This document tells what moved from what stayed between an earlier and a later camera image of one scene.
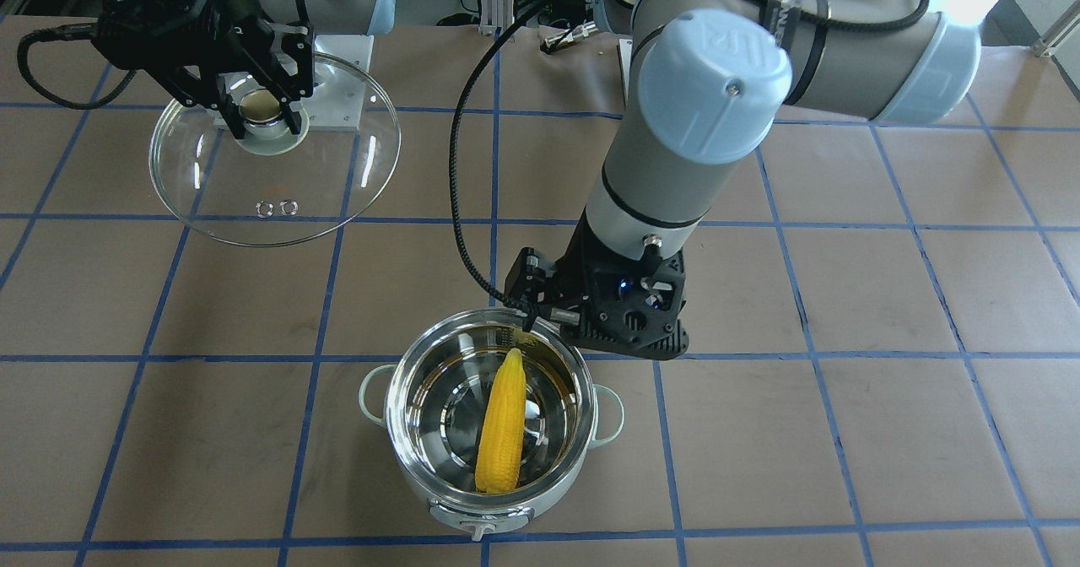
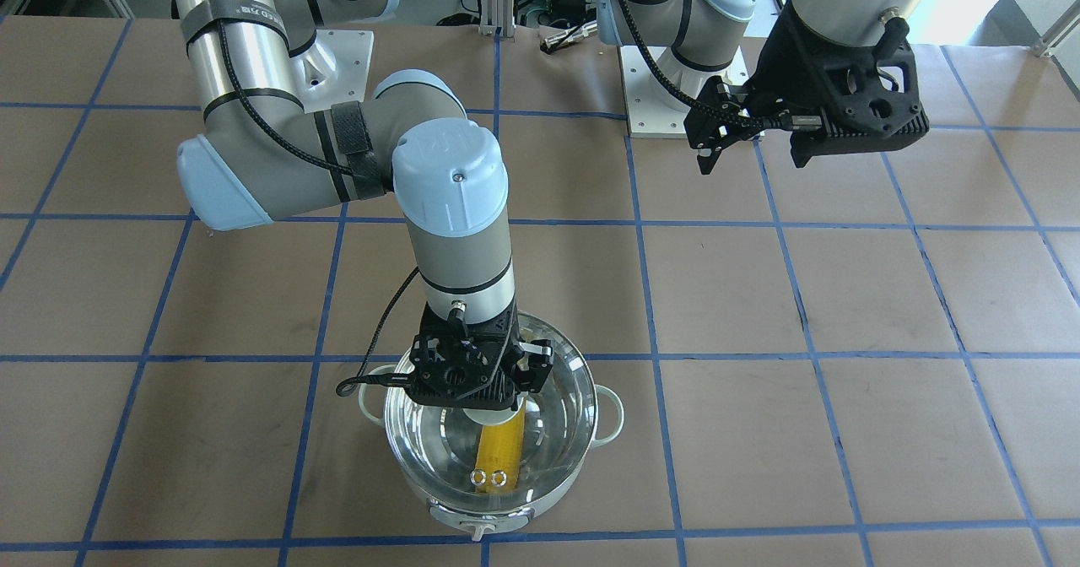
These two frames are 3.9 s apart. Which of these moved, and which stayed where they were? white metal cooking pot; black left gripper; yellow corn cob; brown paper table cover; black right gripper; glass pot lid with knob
Moved: black left gripper; black right gripper; glass pot lid with knob
Stayed: brown paper table cover; yellow corn cob; white metal cooking pot
